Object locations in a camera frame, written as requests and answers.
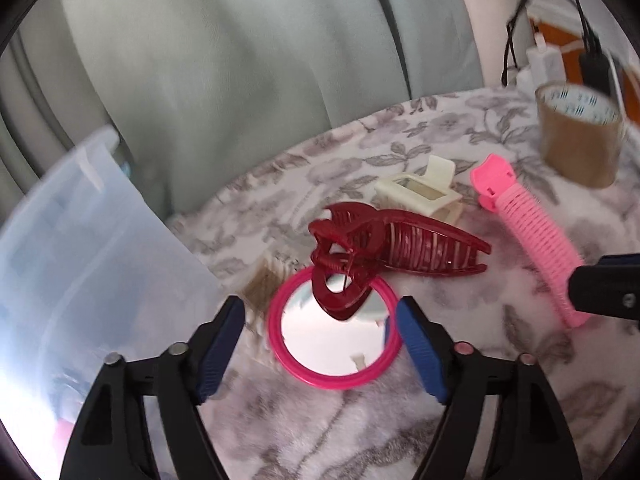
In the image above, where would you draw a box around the beige hair comb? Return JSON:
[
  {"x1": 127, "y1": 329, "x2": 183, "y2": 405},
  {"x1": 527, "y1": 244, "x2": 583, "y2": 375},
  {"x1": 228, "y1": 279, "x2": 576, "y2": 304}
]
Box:
[{"x1": 239, "y1": 252, "x2": 311, "y2": 366}]

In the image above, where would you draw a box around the pink hair roller clip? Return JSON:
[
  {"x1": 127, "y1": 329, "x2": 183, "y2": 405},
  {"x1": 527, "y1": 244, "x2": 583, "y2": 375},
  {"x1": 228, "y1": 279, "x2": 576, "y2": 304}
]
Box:
[{"x1": 469, "y1": 154, "x2": 593, "y2": 329}]

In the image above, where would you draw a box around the white cable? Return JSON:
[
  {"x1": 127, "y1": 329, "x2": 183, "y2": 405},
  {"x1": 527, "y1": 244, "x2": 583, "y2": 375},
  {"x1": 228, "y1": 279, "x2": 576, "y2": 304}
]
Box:
[{"x1": 607, "y1": 57, "x2": 628, "y2": 121}]

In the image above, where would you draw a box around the black charger plug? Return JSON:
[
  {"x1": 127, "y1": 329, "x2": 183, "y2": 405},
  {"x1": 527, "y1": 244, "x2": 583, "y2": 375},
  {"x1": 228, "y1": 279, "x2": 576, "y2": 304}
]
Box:
[{"x1": 579, "y1": 51, "x2": 615, "y2": 97}]

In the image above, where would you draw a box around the white power strip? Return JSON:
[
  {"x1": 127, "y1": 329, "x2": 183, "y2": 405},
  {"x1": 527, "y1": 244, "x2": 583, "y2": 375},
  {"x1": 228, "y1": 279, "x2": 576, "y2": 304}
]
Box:
[{"x1": 515, "y1": 42, "x2": 631, "y2": 92}]

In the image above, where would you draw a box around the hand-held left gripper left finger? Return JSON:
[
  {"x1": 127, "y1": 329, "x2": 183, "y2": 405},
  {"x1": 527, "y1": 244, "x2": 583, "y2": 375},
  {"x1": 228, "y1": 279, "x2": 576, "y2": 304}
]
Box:
[{"x1": 59, "y1": 295, "x2": 246, "y2": 480}]

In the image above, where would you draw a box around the floral blanket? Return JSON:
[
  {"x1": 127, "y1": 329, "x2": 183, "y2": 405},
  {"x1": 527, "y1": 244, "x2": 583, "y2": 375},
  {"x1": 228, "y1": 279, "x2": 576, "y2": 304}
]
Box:
[{"x1": 150, "y1": 82, "x2": 640, "y2": 480}]

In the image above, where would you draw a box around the pink round mirror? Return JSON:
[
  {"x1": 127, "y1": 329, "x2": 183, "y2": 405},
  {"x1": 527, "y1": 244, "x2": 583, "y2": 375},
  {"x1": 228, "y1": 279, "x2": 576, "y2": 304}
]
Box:
[{"x1": 266, "y1": 266, "x2": 401, "y2": 391}]

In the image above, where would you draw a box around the brown packing tape roll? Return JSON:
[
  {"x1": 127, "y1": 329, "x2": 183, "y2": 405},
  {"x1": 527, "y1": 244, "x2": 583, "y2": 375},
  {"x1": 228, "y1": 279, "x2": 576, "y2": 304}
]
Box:
[{"x1": 535, "y1": 82, "x2": 624, "y2": 189}]

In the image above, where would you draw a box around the grey-green sofa cushion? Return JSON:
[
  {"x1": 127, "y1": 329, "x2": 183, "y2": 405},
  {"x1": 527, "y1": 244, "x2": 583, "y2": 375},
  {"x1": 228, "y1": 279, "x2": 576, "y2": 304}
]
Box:
[{"x1": 57, "y1": 0, "x2": 483, "y2": 218}]

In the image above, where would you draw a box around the clear plastic container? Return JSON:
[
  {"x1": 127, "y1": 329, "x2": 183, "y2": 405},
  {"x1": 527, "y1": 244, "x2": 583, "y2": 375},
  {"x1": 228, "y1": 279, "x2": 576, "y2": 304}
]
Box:
[{"x1": 0, "y1": 126, "x2": 223, "y2": 480}]

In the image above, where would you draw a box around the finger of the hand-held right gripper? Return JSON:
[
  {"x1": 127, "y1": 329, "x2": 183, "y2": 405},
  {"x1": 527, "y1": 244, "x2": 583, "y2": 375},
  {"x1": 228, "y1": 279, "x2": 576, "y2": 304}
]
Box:
[{"x1": 567, "y1": 253, "x2": 640, "y2": 322}]

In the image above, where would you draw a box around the dark red hair claw clip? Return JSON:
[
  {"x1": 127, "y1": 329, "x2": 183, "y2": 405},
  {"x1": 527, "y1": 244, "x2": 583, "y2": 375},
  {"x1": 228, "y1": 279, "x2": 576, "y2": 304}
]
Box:
[{"x1": 308, "y1": 202, "x2": 492, "y2": 322}]

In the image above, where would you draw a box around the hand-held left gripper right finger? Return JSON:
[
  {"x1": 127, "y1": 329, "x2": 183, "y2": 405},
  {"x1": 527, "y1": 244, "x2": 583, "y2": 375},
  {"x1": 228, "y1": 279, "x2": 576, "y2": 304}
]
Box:
[{"x1": 395, "y1": 295, "x2": 585, "y2": 480}]

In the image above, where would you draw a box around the white charger plug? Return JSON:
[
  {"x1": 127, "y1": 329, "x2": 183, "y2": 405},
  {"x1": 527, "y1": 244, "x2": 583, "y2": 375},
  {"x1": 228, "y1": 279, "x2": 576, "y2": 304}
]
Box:
[{"x1": 526, "y1": 32, "x2": 567, "y2": 85}]

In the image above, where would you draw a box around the cream square hair claw clip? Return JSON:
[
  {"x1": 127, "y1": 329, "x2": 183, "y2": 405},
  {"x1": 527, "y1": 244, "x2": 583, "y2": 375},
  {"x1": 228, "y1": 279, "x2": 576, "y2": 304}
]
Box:
[{"x1": 374, "y1": 155, "x2": 462, "y2": 226}]

